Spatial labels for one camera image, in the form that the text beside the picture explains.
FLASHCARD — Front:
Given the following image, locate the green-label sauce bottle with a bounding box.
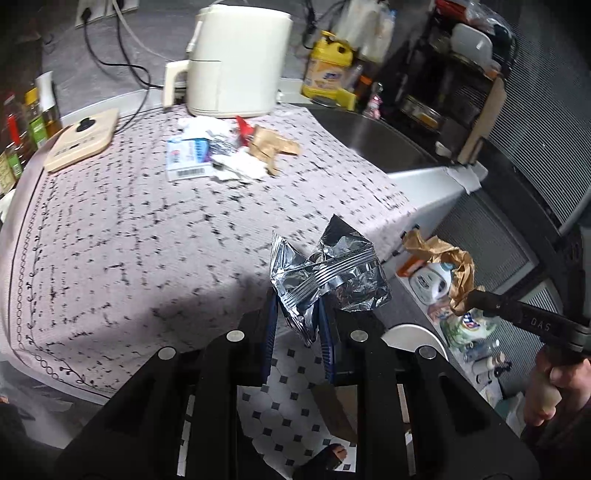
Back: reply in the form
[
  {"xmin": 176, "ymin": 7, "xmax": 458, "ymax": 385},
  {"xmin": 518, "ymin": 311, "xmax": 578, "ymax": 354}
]
[{"xmin": 24, "ymin": 88, "xmax": 49, "ymax": 149}]

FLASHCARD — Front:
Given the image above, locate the silver foil wrapper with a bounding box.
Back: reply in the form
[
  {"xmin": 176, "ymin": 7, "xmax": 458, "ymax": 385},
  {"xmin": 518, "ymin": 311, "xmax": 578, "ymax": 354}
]
[{"xmin": 270, "ymin": 215, "xmax": 392, "ymax": 348}]

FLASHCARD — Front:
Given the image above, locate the dark red-label sauce bottle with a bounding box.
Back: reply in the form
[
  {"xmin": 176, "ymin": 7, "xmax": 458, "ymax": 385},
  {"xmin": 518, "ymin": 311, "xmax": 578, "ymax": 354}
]
[{"xmin": 3, "ymin": 95, "xmax": 29, "ymax": 161}]

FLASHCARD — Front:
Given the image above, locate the white kitchen cabinet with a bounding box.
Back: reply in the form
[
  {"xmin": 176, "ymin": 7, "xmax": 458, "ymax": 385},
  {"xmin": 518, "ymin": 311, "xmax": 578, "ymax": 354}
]
[{"xmin": 385, "ymin": 164, "xmax": 488, "ymax": 278}]

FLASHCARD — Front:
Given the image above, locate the white plastic container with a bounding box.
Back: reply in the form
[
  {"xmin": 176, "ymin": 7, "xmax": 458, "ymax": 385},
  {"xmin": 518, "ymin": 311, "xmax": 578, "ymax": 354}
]
[{"xmin": 450, "ymin": 23, "xmax": 496, "ymax": 70}]

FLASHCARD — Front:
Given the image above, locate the white power cable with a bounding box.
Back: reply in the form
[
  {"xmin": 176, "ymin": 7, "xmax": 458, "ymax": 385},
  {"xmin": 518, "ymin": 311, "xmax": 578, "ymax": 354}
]
[{"xmin": 113, "ymin": 0, "xmax": 188, "ymax": 63}]

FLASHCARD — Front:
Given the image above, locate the person's right forearm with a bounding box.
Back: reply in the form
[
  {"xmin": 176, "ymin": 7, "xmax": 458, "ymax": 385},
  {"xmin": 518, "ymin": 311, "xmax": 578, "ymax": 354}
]
[{"xmin": 521, "ymin": 413, "xmax": 591, "ymax": 480}]

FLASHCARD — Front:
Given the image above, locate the green and white plastic bag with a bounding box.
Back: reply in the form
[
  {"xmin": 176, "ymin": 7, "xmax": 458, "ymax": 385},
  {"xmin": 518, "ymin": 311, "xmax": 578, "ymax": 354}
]
[{"xmin": 441, "ymin": 308, "xmax": 499, "ymax": 354}]

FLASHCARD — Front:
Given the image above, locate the white laundry detergent bottle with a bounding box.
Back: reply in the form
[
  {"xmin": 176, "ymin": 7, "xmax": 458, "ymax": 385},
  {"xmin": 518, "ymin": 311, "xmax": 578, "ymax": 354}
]
[{"xmin": 410, "ymin": 261, "xmax": 455, "ymax": 305}]

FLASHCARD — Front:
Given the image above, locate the beige kitchen scale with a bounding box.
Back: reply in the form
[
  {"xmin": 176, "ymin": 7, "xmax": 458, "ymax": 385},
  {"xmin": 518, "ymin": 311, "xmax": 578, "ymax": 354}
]
[{"xmin": 44, "ymin": 108, "xmax": 120, "ymax": 174}]

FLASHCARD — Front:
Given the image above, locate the black power cable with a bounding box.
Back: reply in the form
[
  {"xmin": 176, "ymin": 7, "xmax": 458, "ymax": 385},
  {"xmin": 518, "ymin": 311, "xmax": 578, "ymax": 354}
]
[{"xmin": 82, "ymin": 7, "xmax": 153, "ymax": 134}]

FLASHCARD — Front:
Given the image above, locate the small red wrapper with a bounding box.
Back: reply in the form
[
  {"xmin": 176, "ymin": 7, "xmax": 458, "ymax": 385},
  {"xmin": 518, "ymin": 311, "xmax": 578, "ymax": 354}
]
[{"xmin": 235, "ymin": 115, "xmax": 256, "ymax": 147}]

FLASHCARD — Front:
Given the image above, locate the steel kitchen sink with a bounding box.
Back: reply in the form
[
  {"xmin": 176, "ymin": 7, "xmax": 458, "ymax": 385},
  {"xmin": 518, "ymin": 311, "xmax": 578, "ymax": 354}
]
[{"xmin": 314, "ymin": 108, "xmax": 439, "ymax": 174}]

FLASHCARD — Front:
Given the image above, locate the person's right hand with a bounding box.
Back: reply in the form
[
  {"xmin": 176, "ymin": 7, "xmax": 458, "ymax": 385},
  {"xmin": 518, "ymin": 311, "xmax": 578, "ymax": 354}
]
[{"xmin": 524, "ymin": 352, "xmax": 591, "ymax": 428}]

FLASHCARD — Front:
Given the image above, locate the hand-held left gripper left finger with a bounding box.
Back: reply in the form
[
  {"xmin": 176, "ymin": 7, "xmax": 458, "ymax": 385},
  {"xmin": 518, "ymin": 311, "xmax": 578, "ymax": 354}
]
[{"xmin": 53, "ymin": 292, "xmax": 280, "ymax": 480}]

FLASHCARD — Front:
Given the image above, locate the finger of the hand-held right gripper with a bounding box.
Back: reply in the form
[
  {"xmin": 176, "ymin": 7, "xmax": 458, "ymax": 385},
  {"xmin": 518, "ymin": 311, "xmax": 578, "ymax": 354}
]
[{"xmin": 464, "ymin": 288, "xmax": 571, "ymax": 337}]

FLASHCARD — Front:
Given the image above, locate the black dish rack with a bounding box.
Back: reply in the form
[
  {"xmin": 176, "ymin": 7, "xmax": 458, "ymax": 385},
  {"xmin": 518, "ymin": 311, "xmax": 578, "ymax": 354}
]
[{"xmin": 392, "ymin": 0, "xmax": 519, "ymax": 136}]

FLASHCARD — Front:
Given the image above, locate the yellow detergent jug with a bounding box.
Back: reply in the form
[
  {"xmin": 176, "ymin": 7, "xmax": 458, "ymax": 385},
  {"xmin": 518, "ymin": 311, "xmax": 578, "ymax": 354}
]
[{"xmin": 301, "ymin": 31, "xmax": 358, "ymax": 110}]

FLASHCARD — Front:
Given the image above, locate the flat brown paper bag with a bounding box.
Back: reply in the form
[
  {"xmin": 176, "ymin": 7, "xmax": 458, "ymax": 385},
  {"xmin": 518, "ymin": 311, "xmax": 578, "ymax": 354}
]
[{"xmin": 249, "ymin": 126, "xmax": 302, "ymax": 176}]

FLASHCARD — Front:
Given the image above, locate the white cloth on counter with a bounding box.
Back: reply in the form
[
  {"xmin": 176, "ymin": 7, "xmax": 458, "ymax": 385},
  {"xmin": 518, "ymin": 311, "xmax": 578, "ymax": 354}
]
[{"xmin": 445, "ymin": 161, "xmax": 488, "ymax": 195}]

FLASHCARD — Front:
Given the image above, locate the white wall outlet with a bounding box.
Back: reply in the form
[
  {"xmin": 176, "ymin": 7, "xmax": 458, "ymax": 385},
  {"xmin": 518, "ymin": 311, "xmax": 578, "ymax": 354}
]
[{"xmin": 76, "ymin": 0, "xmax": 139, "ymax": 24}]

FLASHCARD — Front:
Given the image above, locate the white paper scrap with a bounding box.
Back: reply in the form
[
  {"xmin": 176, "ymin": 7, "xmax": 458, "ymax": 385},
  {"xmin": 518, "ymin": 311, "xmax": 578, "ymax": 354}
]
[{"xmin": 178, "ymin": 115, "xmax": 232, "ymax": 140}]

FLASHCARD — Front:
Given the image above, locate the orange detergent bottle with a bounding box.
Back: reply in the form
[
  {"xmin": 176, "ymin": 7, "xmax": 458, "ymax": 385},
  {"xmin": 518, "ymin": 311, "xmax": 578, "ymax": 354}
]
[{"xmin": 396, "ymin": 256, "xmax": 428, "ymax": 278}]

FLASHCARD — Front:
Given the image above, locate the oil bottle with white cap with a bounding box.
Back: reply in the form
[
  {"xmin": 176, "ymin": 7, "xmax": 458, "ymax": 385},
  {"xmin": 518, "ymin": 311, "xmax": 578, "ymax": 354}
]
[{"xmin": 36, "ymin": 73, "xmax": 62, "ymax": 138}]

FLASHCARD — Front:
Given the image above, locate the pink printed packet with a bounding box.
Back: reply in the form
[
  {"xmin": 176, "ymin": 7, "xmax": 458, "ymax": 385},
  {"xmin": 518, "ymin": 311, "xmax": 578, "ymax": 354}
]
[{"xmin": 427, "ymin": 295, "xmax": 457, "ymax": 329}]

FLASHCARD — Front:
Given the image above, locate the patterned pale tablecloth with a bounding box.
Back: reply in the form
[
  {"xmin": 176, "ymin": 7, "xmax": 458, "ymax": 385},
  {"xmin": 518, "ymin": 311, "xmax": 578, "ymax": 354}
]
[{"xmin": 0, "ymin": 102, "xmax": 422, "ymax": 407}]

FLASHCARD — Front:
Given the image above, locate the person's black-socked foot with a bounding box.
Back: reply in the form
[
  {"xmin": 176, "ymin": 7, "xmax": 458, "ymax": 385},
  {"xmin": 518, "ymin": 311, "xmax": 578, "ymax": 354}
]
[{"xmin": 293, "ymin": 443, "xmax": 349, "ymax": 480}]

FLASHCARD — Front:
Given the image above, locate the cream air fryer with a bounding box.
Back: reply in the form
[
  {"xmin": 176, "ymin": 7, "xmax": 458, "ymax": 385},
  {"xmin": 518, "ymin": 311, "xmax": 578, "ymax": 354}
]
[{"xmin": 164, "ymin": 2, "xmax": 293, "ymax": 118}]

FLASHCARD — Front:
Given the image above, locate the grey slatted shutter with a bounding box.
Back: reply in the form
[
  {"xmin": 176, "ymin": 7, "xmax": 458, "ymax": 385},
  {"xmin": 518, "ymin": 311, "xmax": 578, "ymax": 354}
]
[
  {"xmin": 434, "ymin": 188, "xmax": 542, "ymax": 298},
  {"xmin": 485, "ymin": 0, "xmax": 591, "ymax": 228}
]

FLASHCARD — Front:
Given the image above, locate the thin black cable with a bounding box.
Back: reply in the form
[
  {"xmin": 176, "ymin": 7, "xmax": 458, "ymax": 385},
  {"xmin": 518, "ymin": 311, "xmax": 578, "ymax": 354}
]
[{"xmin": 302, "ymin": 0, "xmax": 320, "ymax": 49}]

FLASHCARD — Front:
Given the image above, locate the small pink-label bottle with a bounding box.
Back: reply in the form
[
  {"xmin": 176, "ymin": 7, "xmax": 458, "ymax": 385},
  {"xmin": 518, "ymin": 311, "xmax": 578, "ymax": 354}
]
[{"xmin": 364, "ymin": 82, "xmax": 385, "ymax": 120}]

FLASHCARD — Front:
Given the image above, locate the wooden cutting board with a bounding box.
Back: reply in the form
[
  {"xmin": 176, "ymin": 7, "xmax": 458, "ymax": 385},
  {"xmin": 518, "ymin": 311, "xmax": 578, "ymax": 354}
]
[{"xmin": 455, "ymin": 76, "xmax": 507, "ymax": 165}]

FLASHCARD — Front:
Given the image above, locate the clear water bottle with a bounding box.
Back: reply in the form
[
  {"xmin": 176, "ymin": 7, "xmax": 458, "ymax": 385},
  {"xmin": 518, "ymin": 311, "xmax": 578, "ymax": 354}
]
[{"xmin": 464, "ymin": 339, "xmax": 502, "ymax": 364}]

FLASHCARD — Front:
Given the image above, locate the blue and white packet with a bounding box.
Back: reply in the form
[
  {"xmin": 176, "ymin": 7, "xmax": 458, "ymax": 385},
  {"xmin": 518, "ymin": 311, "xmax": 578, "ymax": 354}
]
[{"xmin": 166, "ymin": 137, "xmax": 219, "ymax": 182}]

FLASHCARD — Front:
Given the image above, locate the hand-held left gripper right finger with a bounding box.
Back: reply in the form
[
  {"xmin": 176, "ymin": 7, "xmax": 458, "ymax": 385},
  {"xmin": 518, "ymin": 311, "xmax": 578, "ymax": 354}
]
[{"xmin": 318, "ymin": 295, "xmax": 542, "ymax": 480}]

